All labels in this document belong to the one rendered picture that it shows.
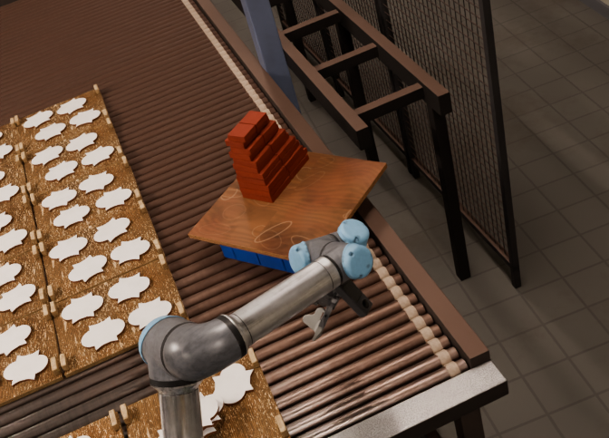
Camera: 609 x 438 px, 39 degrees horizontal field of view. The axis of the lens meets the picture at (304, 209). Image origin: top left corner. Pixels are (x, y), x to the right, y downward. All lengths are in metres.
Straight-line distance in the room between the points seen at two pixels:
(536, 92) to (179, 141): 2.26
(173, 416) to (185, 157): 1.81
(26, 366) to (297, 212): 0.98
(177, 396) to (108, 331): 1.00
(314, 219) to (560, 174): 1.94
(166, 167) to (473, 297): 1.44
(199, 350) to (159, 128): 2.12
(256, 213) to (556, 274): 1.56
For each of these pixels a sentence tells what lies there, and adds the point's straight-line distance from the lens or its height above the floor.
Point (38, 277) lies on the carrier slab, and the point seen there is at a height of 0.94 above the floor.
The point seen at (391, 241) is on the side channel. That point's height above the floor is 0.95.
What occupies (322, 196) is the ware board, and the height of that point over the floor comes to 1.04.
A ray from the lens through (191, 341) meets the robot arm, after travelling 1.69.
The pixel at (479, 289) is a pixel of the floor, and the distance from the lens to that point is 3.83.
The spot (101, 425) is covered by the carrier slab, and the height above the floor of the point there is 0.94.
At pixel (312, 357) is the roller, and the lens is 2.47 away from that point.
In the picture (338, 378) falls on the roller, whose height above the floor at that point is 0.91.
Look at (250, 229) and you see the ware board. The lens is 2.76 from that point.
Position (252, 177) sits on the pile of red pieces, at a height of 1.14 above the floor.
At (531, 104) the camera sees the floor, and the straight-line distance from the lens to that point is 4.91.
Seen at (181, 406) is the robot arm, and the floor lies 1.41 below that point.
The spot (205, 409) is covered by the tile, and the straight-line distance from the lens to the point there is 2.35.
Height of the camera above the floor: 2.73
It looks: 38 degrees down
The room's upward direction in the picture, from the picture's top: 17 degrees counter-clockwise
